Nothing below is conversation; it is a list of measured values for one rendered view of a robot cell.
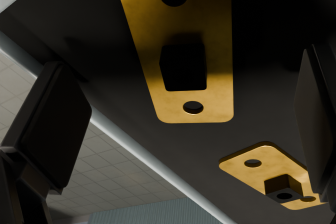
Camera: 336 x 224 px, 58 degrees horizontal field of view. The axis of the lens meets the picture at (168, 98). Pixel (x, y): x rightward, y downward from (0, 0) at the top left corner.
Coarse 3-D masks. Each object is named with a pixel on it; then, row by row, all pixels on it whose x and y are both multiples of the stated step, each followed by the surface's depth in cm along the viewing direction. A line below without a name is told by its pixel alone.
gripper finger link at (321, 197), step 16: (320, 48) 9; (304, 64) 10; (320, 64) 9; (304, 80) 10; (320, 80) 9; (304, 96) 10; (320, 96) 8; (304, 112) 10; (320, 112) 8; (304, 128) 10; (320, 128) 8; (304, 144) 10; (320, 144) 8; (320, 160) 8; (320, 176) 8; (320, 192) 9
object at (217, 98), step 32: (128, 0) 11; (160, 0) 10; (192, 0) 10; (224, 0) 10; (160, 32) 11; (192, 32) 11; (224, 32) 11; (160, 64) 12; (192, 64) 11; (224, 64) 12; (160, 96) 14; (192, 96) 14; (224, 96) 14
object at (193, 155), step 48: (48, 0) 11; (96, 0) 11; (240, 0) 10; (288, 0) 10; (48, 48) 13; (96, 48) 13; (240, 48) 12; (288, 48) 12; (96, 96) 15; (144, 96) 15; (240, 96) 14; (288, 96) 14; (144, 144) 18; (192, 144) 18; (240, 144) 17; (288, 144) 17; (240, 192) 22
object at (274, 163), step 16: (256, 144) 17; (272, 144) 16; (224, 160) 18; (240, 160) 18; (272, 160) 17; (288, 160) 17; (240, 176) 19; (256, 176) 19; (272, 176) 19; (288, 176) 18; (304, 176) 18; (272, 192) 18; (288, 192) 18; (304, 192) 20
